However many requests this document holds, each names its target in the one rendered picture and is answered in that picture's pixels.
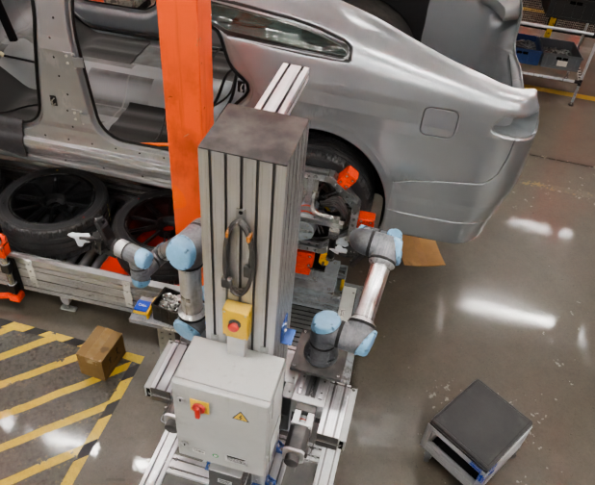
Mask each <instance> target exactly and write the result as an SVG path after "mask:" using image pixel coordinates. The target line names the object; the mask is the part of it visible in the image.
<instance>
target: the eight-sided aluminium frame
mask: <svg viewBox="0 0 595 485"><path fill-rule="evenodd" d="M338 177H339V173H337V172H336V170H332V169H325V168H320V167H315V166H305V172H304V178H308V179H312V180H320V181H323V182H327V183H330V184H331V185H332V187H333V188H334V189H335V190H336V191H337V192H338V193H339V194H340V195H341V196H342V197H343V198H344V199H345V200H346V201H347V202H348V204H349V205H350V206H351V214H350V220H349V229H347V230H345V231H343V232H341V233H339V237H338V239H339V238H343V239H344V242H346V243H347V242H349V234H350V232H351V231H352V230H354V229H356V225H357V220H358V215H359V211H360V207H361V199H360V198H359V196H357V195H356V194H355V192H354V191H353V190H352V189H351V188H348V189H346V190H345V189H344V188H343V187H341V186H340V185H339V184H338V183H337V180H338ZM328 243H329V239H327V240H325V241H324V242H320V241H315V240H310V239H308V240H300V239H298V242H297V249H301V250H306V251H311V252H316V253H318V254H319V253H321V254H324V253H327V250H328Z"/></svg>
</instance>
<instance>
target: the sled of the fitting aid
mask: <svg viewBox="0 0 595 485"><path fill-rule="evenodd" d="M347 271H348V266H346V265H341V264H340V268H339V272H338V276H337V280H336V284H335V288H334V293H333V296H332V298H329V297H324V296H319V295H315V294H307V293H302V292H298V291H293V301H292V304H296V305H301V306H305V307H310V308H315V309H320V310H324V311H333V312H335V313H338V311H339V306H340V302H341V298H342V293H343V289H344V285H345V281H346V276H347Z"/></svg>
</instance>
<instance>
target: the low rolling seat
mask: <svg viewBox="0 0 595 485"><path fill-rule="evenodd" d="M531 429H532V421H531V420H530V419H529V418H527V417H526V416H525V415H524V414H522V413H521V412H520V411H519V410H517V409H516V408H515V407H514V406H512V405H511V404H510V403H509V402H507V401H506V400H505V399H503V398H502V397H501V396H499V395H498V394H497V393H496V392H494V391H493V390H492V389H491V388H489V387H488V386H487V385H486V384H484V383H483V382H482V381H481V380H479V379H476V380H475V381H474V382H473V383H471V384H470V385H469V386H468V387H467V388H466V389H465V390H464V391H462V392H461V393H460V394H459V395H458V396H457V397H456V398H455V399H453V400H452V401H451V402H450V403H449V404H448V405H447V406H446V407H445V408H443V409H442V410H441V411H440V412H439V413H438V414H437V415H436V416H434V417H433V418H432V419H431V421H430V422H429V423H428V425H427V429H426V431H425V434H424V436H423V439H422V441H421V443H420V446H423V448H424V449H425V450H426V452H425V453H424V456H425V457H424V461H425V462H428V460H429V458H431V457H434V458H435V459H436V460H437V461H438V462H439V463H440V464H441V465H442V466H443V467H444V468H445V469H447V470H448V471H449V472H450V473H451V474H452V475H453V476H454V477H455V478H456V479H458V480H459V481H460V482H461V483H462V484H459V485H485V484H486V483H487V482H488V481H489V479H490V478H491V477H492V476H493V475H494V474H495V473H496V472H497V471H498V470H499V469H500V468H501V467H502V466H503V465H504V463H505V462H506V461H507V460H508V459H514V458H515V457H516V451H517V450H518V448H519V447H520V446H521V444H522V443H523V442H524V441H525V439H526V437H527V436H528V434H529V432H530V430H531Z"/></svg>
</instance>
